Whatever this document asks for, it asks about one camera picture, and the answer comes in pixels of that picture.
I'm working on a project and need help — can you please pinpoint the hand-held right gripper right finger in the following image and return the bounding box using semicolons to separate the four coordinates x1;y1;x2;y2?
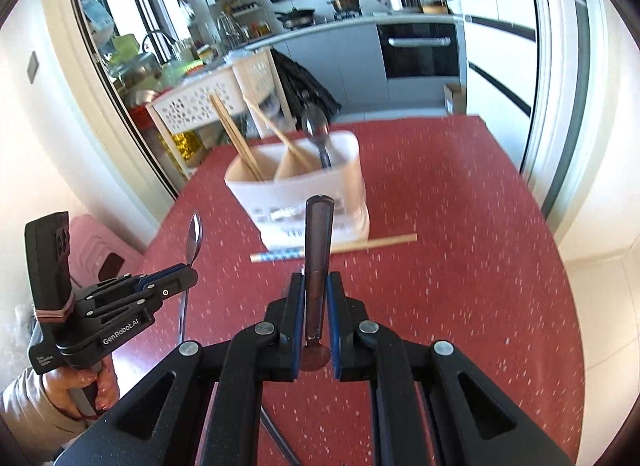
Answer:
327;271;576;466

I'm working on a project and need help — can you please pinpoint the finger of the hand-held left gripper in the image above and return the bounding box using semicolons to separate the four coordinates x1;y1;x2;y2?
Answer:
75;264;194;303
82;270;199;335

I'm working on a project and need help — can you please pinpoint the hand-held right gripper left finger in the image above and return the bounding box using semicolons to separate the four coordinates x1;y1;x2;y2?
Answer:
50;271;307;466

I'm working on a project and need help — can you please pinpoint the white plastic utensil holder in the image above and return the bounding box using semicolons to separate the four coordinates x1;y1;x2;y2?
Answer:
223;130;372;253

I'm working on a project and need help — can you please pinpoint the plain wooden chopstick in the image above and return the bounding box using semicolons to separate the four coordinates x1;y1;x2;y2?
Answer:
243;98;316;171
215;94;266;181
208;94;258;181

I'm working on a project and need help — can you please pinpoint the steel spoon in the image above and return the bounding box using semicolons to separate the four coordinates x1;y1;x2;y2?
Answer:
301;104;335;170

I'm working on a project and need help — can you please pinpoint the person's left forearm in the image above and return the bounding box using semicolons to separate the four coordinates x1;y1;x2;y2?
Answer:
0;368;96;447

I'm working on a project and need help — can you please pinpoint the person's left hand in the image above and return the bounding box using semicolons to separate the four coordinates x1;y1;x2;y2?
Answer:
42;358;121;419

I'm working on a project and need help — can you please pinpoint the pink plastic stool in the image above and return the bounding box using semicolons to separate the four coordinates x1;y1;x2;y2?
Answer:
67;213;161;297

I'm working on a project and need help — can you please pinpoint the blue patterned wooden chopstick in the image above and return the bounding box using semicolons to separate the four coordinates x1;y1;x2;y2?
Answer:
250;233;419;263

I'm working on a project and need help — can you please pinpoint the gold foil packet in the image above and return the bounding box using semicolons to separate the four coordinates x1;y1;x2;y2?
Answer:
170;131;206;169

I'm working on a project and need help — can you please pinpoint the red box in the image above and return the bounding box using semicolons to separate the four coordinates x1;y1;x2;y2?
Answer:
127;103;156;127

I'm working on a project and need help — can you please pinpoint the white plastic storage trolley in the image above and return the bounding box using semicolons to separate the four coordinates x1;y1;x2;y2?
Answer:
147;48;296;181

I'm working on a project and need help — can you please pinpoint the steel pot by sink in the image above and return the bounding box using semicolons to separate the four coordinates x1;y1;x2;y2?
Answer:
112;53;163;84

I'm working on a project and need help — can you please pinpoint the black jacket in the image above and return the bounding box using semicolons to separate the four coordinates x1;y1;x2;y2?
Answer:
272;48;341;127

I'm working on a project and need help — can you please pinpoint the black kitchen faucet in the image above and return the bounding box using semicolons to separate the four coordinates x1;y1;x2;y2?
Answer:
142;30;176;64

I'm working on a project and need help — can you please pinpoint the cardboard box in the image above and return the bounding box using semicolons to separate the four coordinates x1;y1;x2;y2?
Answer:
442;83;468;117

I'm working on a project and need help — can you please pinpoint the grey lower kitchen cabinet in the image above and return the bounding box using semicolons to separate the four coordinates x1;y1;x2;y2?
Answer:
245;13;468;111

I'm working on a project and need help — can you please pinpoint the spice rack with bottles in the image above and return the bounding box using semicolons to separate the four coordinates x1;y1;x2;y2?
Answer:
217;0;273;41

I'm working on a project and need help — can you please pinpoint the black built-in oven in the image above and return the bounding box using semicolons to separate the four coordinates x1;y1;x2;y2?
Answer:
375;20;461;81

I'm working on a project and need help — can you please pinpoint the black frying pan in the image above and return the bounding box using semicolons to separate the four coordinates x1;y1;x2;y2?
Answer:
274;6;318;29

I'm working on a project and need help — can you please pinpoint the white refrigerator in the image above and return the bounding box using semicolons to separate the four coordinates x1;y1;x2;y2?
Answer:
447;0;543;119

